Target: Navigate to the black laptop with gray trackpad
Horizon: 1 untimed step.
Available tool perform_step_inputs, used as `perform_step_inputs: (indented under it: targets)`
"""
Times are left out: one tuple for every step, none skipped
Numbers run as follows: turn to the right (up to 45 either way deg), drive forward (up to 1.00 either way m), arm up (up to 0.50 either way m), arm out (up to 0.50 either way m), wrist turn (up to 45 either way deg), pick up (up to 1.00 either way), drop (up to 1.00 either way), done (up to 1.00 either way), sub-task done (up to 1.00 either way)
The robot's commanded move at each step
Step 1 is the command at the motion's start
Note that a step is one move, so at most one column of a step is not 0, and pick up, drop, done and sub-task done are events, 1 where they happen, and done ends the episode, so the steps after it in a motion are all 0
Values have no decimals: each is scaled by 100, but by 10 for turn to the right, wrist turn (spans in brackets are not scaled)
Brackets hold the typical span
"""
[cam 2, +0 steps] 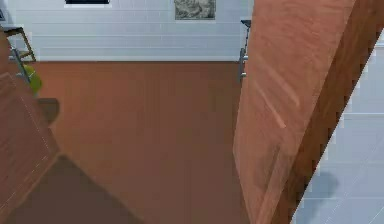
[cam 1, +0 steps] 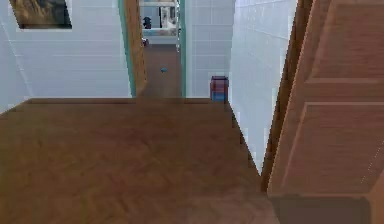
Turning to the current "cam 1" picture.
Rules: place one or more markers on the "white shelf unit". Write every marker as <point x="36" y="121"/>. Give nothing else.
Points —
<point x="160" y="31"/>

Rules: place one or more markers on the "small blue ball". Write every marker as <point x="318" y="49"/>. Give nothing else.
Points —
<point x="163" y="70"/>

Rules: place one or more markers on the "dark blue figurine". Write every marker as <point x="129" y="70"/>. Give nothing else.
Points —
<point x="147" y="22"/>

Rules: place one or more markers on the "brown wooden room door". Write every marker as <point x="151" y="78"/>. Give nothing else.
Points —
<point x="336" y="100"/>

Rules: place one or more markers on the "framed dark wall picture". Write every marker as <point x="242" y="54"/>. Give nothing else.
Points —
<point x="41" y="12"/>

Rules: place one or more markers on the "brown wooden door with teal frame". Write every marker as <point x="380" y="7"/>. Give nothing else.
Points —
<point x="136" y="46"/>

